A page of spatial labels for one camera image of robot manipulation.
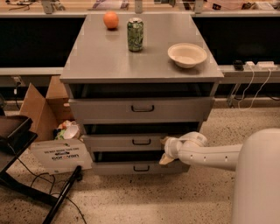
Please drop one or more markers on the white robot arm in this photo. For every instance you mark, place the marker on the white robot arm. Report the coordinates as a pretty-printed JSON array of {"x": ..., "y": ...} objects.
[{"x": 256, "y": 164}]

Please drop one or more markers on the green soda can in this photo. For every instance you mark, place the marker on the green soda can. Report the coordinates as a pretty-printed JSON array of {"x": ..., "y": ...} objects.
[{"x": 135, "y": 33}]

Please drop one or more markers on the grey bottom drawer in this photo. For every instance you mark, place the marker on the grey bottom drawer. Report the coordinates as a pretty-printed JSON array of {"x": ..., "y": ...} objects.
[{"x": 148, "y": 167}]

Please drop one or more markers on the white paper bowl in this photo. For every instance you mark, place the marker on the white paper bowl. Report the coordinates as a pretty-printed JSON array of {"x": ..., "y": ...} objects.
[{"x": 187, "y": 55}]

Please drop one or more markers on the grey drawer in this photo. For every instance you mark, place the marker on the grey drawer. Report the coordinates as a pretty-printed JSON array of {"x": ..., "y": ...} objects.
[
  {"x": 148, "y": 167},
  {"x": 141, "y": 110},
  {"x": 124, "y": 142}
]

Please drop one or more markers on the black small device on ledge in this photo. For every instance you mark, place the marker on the black small device on ledge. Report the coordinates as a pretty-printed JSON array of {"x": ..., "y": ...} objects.
[{"x": 238, "y": 65}]

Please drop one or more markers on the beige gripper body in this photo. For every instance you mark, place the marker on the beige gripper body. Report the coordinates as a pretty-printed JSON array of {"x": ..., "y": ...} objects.
[{"x": 171, "y": 147}]

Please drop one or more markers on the white power adapter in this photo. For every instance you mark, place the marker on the white power adapter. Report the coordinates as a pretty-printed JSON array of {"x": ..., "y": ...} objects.
[{"x": 261, "y": 65}]

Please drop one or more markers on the grey top drawer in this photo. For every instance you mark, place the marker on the grey top drawer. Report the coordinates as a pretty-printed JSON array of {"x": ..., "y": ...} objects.
[{"x": 141, "y": 110}]

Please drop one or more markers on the black stand frame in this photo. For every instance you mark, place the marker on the black stand frame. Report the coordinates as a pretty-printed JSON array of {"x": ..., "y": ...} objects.
[{"x": 15, "y": 137}]

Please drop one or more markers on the grey drawer cabinet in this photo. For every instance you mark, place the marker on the grey drawer cabinet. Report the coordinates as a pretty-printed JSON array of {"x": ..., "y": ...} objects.
[{"x": 101, "y": 66}]

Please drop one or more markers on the orange fruit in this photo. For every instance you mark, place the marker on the orange fruit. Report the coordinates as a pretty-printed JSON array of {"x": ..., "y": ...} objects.
[{"x": 110, "y": 20}]

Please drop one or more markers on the wall outlet with plug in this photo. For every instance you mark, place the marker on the wall outlet with plug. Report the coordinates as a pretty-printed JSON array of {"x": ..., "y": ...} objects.
[{"x": 18, "y": 82}]

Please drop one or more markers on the white crumpled trash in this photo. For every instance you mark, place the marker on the white crumpled trash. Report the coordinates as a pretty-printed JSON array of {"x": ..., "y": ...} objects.
[{"x": 67, "y": 130}]

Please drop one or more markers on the brown cardboard box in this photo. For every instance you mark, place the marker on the brown cardboard box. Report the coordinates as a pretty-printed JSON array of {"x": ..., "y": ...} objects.
[{"x": 47, "y": 113}]

